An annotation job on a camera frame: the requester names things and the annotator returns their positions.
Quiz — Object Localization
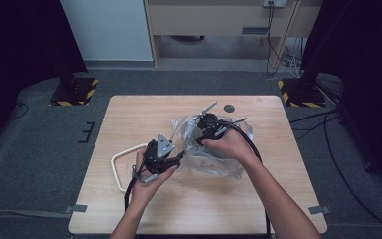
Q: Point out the person's left hand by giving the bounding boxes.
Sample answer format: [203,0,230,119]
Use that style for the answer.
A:
[130,147,180,209]

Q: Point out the black hanging power cable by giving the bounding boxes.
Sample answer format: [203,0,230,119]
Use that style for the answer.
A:
[265,1,284,77]

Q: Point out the thin black floor cable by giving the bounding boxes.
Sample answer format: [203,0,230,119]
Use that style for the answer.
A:
[8,103,30,121]

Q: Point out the clear plastic trash bag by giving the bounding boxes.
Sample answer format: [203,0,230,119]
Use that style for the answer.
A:
[169,114,255,180]

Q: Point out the short black floor cables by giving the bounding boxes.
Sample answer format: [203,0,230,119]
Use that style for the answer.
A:
[288,109,342,141]

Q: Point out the grey tape piece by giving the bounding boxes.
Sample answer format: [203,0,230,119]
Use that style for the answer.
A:
[63,204,88,214]
[307,205,331,215]

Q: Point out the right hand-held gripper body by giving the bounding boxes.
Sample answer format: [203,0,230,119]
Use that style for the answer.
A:
[193,101,234,143]

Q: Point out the white power strip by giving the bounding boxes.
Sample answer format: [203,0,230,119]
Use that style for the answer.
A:
[262,0,288,8]

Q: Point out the light wooden desk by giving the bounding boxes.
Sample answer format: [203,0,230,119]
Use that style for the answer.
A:
[143,0,324,69]

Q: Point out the white cable bundle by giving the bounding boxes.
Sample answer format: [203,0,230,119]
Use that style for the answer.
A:
[287,37,304,79]

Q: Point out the black curtain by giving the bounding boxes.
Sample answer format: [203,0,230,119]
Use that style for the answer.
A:
[298,0,382,188]
[0,0,88,157]

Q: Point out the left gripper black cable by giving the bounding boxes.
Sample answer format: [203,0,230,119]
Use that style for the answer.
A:
[124,163,147,212]

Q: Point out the person's right hand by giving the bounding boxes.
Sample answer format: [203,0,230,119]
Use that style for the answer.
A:
[201,127,262,169]

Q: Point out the black striped stand base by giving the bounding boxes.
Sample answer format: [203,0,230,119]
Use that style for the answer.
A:
[49,77,99,108]
[277,78,327,109]

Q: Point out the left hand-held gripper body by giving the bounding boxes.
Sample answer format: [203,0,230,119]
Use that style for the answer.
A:
[143,133,176,175]

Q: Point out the long black floor cable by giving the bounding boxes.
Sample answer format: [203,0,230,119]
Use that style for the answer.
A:
[322,113,382,235]

